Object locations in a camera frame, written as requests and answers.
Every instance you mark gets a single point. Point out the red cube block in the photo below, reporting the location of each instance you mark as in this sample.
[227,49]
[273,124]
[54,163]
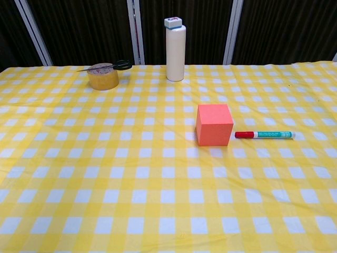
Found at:
[213,129]

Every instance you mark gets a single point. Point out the red and teal marker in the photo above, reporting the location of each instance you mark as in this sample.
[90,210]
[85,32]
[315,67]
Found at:
[271,135]

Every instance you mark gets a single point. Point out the yellow white checkered tablecloth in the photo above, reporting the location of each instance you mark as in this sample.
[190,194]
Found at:
[131,184]

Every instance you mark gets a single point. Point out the white cylindrical bottle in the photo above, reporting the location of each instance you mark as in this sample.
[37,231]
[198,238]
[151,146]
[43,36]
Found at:
[176,52]

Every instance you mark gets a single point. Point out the yellowish clear packing tape roll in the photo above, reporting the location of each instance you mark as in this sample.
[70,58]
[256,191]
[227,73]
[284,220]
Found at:
[103,80]

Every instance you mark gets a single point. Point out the white mahjong tile block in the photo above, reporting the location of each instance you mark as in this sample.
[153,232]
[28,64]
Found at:
[172,22]

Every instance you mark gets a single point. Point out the black pleated curtain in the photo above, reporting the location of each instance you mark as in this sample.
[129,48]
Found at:
[84,29]

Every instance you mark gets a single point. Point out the white frame post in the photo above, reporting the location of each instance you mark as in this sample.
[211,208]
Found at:
[34,31]
[335,57]
[135,31]
[233,31]

